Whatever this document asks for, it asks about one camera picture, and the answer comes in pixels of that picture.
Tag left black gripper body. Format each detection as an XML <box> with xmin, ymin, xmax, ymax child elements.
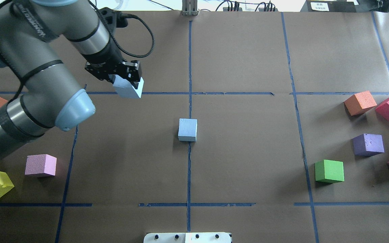
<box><xmin>85</xmin><ymin>60</ymin><xmax>142</xmax><ymax>89</ymax></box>

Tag light blue foam block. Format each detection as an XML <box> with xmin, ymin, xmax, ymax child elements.
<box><xmin>178</xmin><ymin>118</ymin><xmax>198</xmax><ymax>142</ymax></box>
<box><xmin>113</xmin><ymin>75</ymin><xmax>144</xmax><ymax>99</ymax></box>

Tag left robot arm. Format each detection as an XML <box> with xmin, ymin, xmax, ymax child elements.
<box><xmin>0</xmin><ymin>0</ymin><xmax>144</xmax><ymax>159</ymax></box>

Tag pink foam block left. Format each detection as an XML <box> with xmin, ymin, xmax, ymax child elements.
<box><xmin>24</xmin><ymin>154</ymin><xmax>57</xmax><ymax>177</ymax></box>

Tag white mounting plate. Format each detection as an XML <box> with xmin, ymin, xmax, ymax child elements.
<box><xmin>143</xmin><ymin>232</ymin><xmax>233</xmax><ymax>243</ymax></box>

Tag black box with label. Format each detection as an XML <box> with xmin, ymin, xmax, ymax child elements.
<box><xmin>300</xmin><ymin>0</ymin><xmax>357</xmax><ymax>12</ymax></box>

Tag green foam block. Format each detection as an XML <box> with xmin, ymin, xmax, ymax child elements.
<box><xmin>314</xmin><ymin>160</ymin><xmax>345</xmax><ymax>184</ymax></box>

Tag orange foam block right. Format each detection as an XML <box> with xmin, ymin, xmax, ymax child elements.
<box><xmin>344</xmin><ymin>91</ymin><xmax>377</xmax><ymax>116</ymax></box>

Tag purple foam block right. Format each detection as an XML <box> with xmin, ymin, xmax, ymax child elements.
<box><xmin>351</xmin><ymin>133</ymin><xmax>385</xmax><ymax>157</ymax></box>

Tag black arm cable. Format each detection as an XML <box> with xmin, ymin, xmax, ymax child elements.
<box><xmin>113</xmin><ymin>13</ymin><xmax>155</xmax><ymax>58</ymax></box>

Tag aluminium frame post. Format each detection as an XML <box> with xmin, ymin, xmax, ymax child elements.
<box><xmin>181</xmin><ymin>0</ymin><xmax>199</xmax><ymax>16</ymax></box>

